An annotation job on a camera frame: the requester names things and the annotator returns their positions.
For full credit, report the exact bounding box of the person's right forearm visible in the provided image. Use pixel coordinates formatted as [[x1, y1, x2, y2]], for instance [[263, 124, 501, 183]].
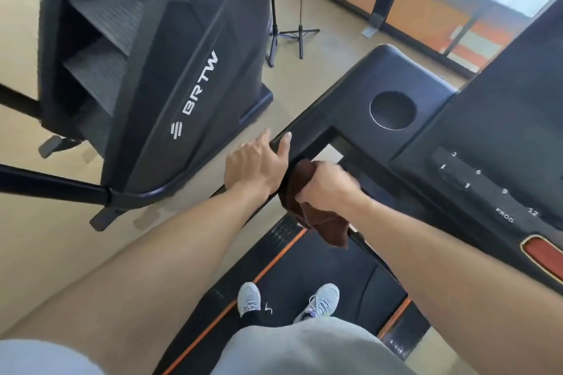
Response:
[[347, 199, 563, 375]]

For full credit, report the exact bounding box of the person's grey shirt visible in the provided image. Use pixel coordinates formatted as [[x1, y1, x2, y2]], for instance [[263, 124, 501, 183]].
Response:
[[0, 316, 415, 375]]

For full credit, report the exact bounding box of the brown microfibre cloth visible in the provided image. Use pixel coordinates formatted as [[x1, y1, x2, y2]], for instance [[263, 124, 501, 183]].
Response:
[[277, 159, 352, 250]]

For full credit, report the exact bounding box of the person's left hand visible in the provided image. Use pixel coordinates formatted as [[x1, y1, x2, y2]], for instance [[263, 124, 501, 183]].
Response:
[[223, 127, 293, 202]]

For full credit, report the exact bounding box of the orange patterned parapet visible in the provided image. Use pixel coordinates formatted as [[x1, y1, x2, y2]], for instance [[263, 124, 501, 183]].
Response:
[[270, 0, 518, 77]]

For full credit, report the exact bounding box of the grey metal floor bracket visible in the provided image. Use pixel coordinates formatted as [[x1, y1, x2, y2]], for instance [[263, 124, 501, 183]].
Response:
[[360, 13, 389, 40]]

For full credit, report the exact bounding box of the person's left grey shoe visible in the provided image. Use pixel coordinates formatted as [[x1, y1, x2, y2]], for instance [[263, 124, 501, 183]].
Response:
[[237, 282, 263, 319]]

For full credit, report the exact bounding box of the black pole tripod stand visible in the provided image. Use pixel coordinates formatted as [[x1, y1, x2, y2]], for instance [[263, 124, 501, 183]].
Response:
[[265, 0, 282, 69]]

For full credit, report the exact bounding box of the person's right grey shoe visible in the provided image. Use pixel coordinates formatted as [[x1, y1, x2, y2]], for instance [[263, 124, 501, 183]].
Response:
[[293, 282, 341, 324]]

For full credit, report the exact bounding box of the black stair climber machine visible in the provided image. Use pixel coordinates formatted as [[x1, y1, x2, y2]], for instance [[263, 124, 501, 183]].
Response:
[[0, 0, 275, 233]]

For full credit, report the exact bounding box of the black treadmill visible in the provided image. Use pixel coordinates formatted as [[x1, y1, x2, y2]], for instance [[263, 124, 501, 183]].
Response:
[[152, 0, 563, 375]]

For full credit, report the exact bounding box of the person's grey shoe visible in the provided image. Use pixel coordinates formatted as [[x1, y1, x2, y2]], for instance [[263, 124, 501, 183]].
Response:
[[237, 282, 263, 319], [293, 282, 341, 324]]

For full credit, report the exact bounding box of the person's right hand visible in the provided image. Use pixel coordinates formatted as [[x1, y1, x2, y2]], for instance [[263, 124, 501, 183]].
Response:
[[294, 161, 364, 225]]

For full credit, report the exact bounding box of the person's left forearm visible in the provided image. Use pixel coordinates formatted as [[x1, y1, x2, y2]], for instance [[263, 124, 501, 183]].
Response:
[[0, 185, 269, 362]]

